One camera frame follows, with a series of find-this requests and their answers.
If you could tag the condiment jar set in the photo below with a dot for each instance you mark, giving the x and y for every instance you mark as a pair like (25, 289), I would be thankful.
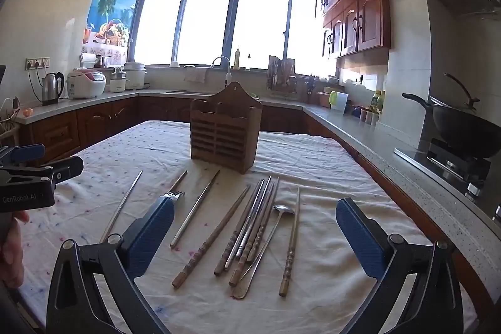
(370, 117)

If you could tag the black wok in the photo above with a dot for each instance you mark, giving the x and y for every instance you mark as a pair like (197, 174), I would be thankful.
(458, 130)

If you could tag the wooden utensil holder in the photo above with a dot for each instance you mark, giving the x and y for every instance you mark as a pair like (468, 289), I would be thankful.
(223, 130)

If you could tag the white cloth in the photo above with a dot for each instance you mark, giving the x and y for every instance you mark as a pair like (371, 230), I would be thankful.
(193, 75)

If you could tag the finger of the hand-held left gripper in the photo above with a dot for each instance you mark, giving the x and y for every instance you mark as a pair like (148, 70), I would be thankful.
(25, 153)
(66, 166)

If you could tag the metal fork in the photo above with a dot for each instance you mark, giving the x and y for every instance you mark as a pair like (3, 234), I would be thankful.
(174, 196)

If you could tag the yellow capped bottles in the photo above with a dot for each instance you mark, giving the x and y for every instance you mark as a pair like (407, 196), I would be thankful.
(377, 99)

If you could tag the white rice cooker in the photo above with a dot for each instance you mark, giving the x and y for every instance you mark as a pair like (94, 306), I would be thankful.
(86, 83)

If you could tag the steel electric kettle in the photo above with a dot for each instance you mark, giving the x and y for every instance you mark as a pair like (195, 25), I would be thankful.
(51, 88)

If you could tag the dish drying rack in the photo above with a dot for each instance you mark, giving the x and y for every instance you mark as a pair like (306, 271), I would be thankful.
(282, 77)

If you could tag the metal spoon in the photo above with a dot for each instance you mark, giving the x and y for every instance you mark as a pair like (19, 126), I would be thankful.
(282, 209)

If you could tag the gas stove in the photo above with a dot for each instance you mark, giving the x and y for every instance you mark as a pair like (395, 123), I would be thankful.
(450, 165)

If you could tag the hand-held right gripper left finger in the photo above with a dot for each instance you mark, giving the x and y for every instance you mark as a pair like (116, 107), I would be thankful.
(150, 236)

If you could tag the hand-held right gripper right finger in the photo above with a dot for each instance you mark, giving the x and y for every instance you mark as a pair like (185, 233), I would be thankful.
(360, 236)

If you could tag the white speckled tablecloth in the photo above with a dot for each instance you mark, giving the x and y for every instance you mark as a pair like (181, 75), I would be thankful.
(332, 181)

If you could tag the grey speckled countertop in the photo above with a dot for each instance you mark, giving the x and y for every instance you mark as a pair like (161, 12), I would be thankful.
(391, 177)

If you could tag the brown container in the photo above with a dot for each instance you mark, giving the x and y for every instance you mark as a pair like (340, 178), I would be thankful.
(323, 99)

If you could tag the person's left hand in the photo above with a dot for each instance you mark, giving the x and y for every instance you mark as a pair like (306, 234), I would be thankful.
(11, 244)

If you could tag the tropical fruit wall poster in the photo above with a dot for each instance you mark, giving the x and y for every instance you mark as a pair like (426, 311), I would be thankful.
(109, 17)

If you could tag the curved sink faucet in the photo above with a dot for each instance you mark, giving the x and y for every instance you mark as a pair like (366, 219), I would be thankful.
(223, 68)

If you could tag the yellow dish soap bottle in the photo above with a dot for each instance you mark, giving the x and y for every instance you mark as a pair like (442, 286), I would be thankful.
(237, 58)

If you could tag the wall power outlets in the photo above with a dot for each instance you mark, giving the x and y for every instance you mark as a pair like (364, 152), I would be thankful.
(37, 63)

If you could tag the white container with green lid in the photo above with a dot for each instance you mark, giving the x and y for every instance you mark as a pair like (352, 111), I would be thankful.
(338, 101)

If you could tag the large kitchen window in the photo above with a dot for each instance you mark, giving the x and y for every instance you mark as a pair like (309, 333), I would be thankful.
(207, 25)

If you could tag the white round cooker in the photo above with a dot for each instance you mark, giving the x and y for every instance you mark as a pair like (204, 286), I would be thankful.
(135, 73)

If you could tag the paper towel roll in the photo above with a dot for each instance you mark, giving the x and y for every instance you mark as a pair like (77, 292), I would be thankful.
(88, 60)

